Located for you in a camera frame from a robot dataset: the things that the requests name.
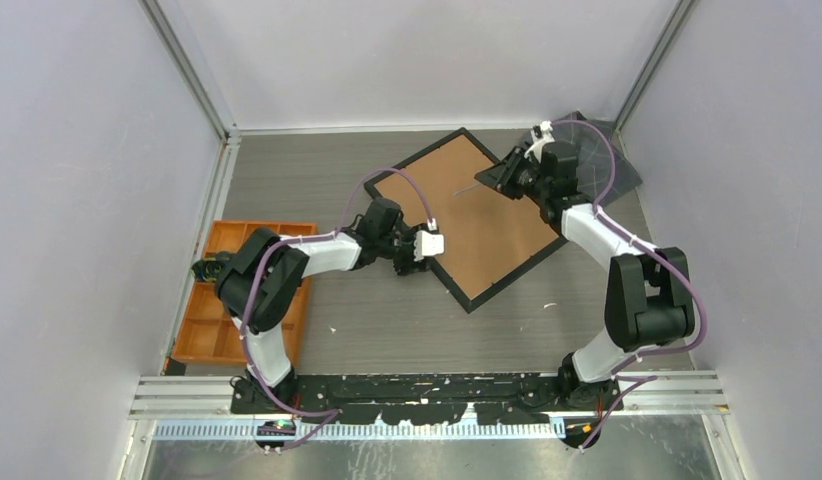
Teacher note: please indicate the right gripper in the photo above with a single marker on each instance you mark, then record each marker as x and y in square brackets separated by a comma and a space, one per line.
[501, 176]

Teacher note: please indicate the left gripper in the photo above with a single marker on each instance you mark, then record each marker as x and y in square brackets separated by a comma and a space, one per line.
[410, 266]

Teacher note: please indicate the yellow handled screwdriver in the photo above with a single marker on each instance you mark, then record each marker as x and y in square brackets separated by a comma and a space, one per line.
[465, 190]

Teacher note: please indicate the black picture frame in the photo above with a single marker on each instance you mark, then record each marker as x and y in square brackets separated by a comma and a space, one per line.
[491, 241]

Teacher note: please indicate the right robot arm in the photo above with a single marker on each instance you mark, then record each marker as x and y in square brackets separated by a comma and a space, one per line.
[647, 305]

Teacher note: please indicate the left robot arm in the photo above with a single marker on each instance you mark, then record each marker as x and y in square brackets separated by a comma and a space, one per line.
[257, 286]

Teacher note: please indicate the grey checked cloth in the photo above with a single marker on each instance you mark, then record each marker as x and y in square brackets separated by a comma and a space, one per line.
[603, 171]

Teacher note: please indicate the orange wooden divided tray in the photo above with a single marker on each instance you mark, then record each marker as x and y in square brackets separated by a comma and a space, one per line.
[207, 335]

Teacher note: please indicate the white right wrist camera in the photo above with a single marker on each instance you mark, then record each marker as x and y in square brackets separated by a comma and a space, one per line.
[541, 135]

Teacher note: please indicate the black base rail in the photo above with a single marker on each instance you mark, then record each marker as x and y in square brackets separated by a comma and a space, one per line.
[424, 399]

